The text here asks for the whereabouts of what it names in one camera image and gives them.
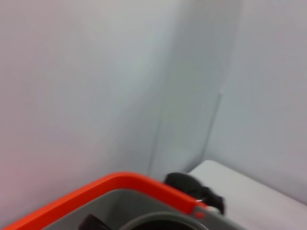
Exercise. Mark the grey perforated storage basket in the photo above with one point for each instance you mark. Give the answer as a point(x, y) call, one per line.
point(134, 201)

